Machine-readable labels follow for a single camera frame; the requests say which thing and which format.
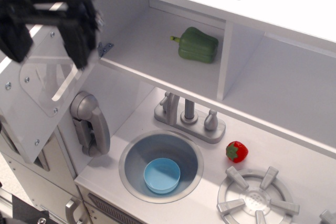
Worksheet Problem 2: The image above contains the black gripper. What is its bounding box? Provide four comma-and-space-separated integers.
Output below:
1, 0, 99, 69

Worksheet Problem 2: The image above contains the white microwave door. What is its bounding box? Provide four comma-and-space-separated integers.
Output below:
1, 24, 96, 163

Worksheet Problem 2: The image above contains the grey toy faucet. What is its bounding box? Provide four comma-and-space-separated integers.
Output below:
154, 92, 226, 144

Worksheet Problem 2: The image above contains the green toy bell pepper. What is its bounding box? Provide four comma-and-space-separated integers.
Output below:
170, 27, 219, 63

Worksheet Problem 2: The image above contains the round grey sink basin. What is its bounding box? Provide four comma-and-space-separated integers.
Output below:
119, 130, 204, 204

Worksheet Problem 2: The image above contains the white toy kitchen cabinet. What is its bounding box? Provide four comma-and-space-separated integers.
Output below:
1, 0, 335, 223

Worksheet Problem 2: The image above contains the light blue bowl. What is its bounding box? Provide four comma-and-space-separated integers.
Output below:
143, 158, 181, 194

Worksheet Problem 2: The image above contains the red toy strawberry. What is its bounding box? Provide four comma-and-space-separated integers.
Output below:
226, 141, 249, 163

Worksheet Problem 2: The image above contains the grey toy stove burner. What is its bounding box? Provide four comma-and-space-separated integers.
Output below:
217, 166, 300, 223

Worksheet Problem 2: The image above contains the grey oven door handle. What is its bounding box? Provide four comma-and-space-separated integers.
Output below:
65, 199, 83, 224

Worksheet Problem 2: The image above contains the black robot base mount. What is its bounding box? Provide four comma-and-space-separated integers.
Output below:
1, 195, 54, 223

